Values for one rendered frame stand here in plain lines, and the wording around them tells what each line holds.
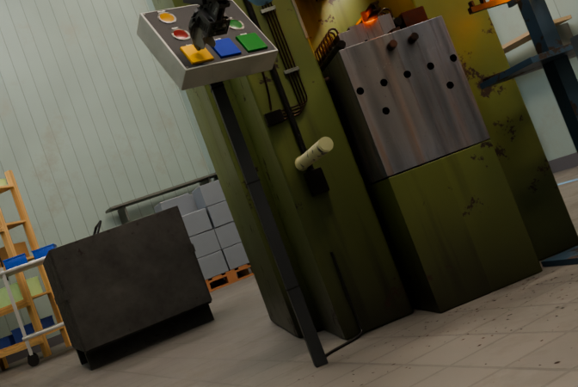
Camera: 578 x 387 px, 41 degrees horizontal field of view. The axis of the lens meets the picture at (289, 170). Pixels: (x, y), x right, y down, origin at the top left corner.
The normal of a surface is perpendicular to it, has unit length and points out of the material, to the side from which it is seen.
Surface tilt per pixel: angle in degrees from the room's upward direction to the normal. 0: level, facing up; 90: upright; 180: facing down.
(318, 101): 90
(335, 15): 90
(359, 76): 90
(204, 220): 90
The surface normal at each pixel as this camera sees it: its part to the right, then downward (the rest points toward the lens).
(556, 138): -0.85, 0.29
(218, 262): 0.37, -0.20
